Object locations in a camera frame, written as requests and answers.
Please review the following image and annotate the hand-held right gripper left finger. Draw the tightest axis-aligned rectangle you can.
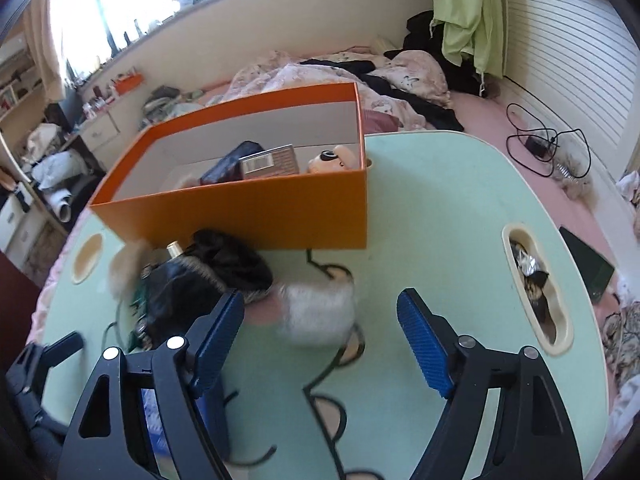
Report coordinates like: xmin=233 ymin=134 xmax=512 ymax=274
xmin=57 ymin=289 xmax=246 ymax=480

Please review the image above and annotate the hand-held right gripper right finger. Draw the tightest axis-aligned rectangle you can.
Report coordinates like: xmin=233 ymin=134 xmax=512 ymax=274
xmin=396 ymin=287 xmax=583 ymax=480

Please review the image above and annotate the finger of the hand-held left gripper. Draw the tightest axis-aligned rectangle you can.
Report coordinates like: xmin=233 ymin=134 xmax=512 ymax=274
xmin=44 ymin=332 xmax=84 ymax=362

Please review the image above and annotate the white fluffy item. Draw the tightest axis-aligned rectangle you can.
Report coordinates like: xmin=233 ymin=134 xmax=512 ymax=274
xmin=272 ymin=280 xmax=357 ymax=348

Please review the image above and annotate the orange cardboard box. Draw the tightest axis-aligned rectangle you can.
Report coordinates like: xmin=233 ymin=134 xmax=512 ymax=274
xmin=87 ymin=82 xmax=369 ymax=252

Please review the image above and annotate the mint green cartoon desktop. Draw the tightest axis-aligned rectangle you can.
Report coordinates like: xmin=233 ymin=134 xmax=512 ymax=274
xmin=42 ymin=130 xmax=611 ymax=480

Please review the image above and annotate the black scrunchie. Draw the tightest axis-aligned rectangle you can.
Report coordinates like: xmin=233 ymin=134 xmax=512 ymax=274
xmin=192 ymin=229 xmax=275 ymax=306

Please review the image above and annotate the beige fluffy pompom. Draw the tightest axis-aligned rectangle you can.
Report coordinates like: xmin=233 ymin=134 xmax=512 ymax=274
xmin=107 ymin=240 xmax=151 ymax=301

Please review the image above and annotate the blue packet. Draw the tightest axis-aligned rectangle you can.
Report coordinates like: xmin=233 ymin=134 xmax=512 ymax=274
xmin=141 ymin=385 xmax=232 ymax=467

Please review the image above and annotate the black hair clip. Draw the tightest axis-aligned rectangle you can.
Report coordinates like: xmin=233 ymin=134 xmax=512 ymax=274
xmin=522 ymin=270 xmax=551 ymax=311

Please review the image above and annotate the silver foil wrapper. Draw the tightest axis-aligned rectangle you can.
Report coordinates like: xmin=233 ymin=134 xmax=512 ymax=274
xmin=512 ymin=242 xmax=540 ymax=276

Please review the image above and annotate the dark blue pouch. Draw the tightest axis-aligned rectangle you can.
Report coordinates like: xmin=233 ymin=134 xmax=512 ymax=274
xmin=200 ymin=141 xmax=266 ymax=186

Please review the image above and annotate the grey box with red label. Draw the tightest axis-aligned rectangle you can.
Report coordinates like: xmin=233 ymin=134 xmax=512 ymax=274
xmin=238 ymin=144 xmax=301 ymax=180

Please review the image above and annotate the white clothes heap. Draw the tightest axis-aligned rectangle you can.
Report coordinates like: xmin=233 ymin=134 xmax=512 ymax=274
xmin=20 ymin=122 xmax=101 ymax=223

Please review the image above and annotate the dark green notebook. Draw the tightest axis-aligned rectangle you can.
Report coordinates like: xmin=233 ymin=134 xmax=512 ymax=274
xmin=558 ymin=226 xmax=616 ymax=305

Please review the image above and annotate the patterned cloth pile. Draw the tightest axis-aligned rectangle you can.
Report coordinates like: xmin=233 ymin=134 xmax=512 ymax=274
xmin=602 ymin=300 xmax=640 ymax=401

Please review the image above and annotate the white drawer cabinet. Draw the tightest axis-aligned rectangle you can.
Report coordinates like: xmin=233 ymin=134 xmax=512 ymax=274
xmin=75 ymin=107 xmax=123 ymax=153

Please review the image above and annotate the beige furry item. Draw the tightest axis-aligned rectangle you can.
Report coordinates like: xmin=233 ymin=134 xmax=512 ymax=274
xmin=550 ymin=142 xmax=598 ymax=206

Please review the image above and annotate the dark red pillow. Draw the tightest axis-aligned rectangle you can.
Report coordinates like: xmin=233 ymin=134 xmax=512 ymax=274
xmin=362 ymin=110 xmax=403 ymax=135

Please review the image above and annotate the long black garment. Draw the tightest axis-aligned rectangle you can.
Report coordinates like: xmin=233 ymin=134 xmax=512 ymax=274
xmin=300 ymin=58 xmax=466 ymax=133

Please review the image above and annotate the grey clothes pile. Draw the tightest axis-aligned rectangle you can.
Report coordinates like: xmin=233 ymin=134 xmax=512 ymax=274
xmin=140 ymin=85 xmax=206 ymax=128

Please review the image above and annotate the white bookshelf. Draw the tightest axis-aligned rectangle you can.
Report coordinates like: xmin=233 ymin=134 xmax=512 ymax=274
xmin=0 ymin=35 xmax=46 ymax=126

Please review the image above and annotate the small orange box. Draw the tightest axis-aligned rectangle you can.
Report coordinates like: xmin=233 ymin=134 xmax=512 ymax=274
xmin=114 ymin=74 xmax=146 ymax=96

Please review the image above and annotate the pink printed comforter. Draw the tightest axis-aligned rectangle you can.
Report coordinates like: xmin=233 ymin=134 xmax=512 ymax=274
xmin=205 ymin=47 xmax=451 ymax=131

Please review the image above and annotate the beige curtain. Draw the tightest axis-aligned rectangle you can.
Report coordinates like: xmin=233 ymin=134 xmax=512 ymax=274
xmin=22 ymin=0 xmax=68 ymax=106

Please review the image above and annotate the black clothes pile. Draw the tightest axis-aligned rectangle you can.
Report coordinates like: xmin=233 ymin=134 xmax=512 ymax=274
xmin=384 ymin=10 xmax=481 ymax=96

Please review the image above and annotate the light green hanging garment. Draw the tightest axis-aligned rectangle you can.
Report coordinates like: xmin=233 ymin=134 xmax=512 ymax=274
xmin=429 ymin=0 xmax=506 ymax=98

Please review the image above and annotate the window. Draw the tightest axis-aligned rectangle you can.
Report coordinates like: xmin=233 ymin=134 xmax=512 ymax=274
xmin=47 ymin=0 xmax=431 ymax=83

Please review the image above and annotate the black charger with cable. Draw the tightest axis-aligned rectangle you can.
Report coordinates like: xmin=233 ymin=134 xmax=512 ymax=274
xmin=506 ymin=102 xmax=593 ymax=181

